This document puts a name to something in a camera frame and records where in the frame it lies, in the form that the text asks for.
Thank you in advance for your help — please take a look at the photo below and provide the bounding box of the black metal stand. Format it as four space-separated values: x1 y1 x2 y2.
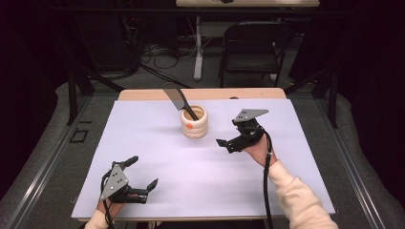
66 62 126 126
284 65 339 130

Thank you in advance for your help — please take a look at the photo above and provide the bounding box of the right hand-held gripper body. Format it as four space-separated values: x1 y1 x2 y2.
225 108 269 155

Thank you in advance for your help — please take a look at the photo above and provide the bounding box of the white background desk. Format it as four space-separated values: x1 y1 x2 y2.
175 0 321 82

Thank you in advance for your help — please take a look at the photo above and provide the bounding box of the person's right hand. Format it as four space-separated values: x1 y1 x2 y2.
243 133 279 169

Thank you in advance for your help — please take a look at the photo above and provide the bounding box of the black folding chair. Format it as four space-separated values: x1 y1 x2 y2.
218 20 296 89

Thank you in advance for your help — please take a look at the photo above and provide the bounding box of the person's left hand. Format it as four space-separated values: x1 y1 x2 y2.
96 199 126 219

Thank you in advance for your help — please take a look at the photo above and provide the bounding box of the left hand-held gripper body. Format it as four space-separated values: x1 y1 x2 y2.
99 161 149 205

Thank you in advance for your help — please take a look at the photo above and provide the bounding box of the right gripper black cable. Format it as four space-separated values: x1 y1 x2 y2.
257 126 275 229

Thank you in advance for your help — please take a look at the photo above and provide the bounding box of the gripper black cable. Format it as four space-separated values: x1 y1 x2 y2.
257 126 275 229
100 171 116 229

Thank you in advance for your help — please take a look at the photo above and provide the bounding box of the aluminium floor rail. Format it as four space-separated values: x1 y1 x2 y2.
5 94 94 229
317 98 387 229

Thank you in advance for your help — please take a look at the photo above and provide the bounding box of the bundle of floor cables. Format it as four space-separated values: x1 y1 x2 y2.
139 41 194 90

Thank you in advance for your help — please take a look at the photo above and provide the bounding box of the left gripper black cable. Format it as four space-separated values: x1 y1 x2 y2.
100 171 116 229

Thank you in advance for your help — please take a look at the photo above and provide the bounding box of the wooden table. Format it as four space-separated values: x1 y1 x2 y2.
75 88 330 223

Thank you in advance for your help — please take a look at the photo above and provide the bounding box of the cream ribbed holder cup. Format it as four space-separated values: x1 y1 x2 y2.
180 104 209 139

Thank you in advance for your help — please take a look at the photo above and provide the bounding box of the white table mat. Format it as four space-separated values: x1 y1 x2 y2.
71 97 336 220

